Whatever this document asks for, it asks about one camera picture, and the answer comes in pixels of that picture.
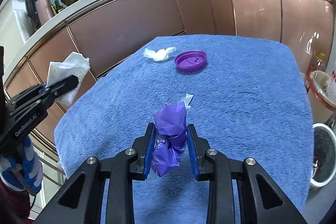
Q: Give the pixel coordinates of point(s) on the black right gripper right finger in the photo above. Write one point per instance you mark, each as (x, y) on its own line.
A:
(261, 200)

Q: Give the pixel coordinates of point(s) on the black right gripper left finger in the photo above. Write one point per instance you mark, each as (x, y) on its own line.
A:
(98, 184)

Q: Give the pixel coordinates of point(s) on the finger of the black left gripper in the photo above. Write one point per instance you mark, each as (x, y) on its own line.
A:
(40, 93)

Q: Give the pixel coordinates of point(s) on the purple plastic wrapper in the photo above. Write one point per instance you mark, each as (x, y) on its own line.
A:
(171, 136)

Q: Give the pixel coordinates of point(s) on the white black trash bin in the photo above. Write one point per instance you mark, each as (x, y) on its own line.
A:
(323, 167)

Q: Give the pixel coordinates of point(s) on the beige trash bin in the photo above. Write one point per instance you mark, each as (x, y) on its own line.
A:
(321, 96)

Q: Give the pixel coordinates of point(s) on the brown kitchen cabinets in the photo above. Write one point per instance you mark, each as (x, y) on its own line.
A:
(109, 31)

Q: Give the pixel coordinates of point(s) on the blue white gloved left hand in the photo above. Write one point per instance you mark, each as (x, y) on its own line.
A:
(31, 169)

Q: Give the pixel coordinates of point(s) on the pink thermos bottle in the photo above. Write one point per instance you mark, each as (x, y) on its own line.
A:
(44, 10)

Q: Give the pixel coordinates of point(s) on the blue towel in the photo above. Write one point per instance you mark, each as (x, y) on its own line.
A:
(248, 101)

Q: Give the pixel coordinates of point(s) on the small white tissue piece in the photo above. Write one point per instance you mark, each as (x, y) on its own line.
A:
(160, 55)

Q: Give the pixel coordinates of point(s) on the purple plastic lid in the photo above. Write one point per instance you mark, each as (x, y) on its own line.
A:
(190, 61)

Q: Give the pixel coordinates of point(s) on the yellow oil bottle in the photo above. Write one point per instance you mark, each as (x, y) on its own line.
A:
(318, 62)

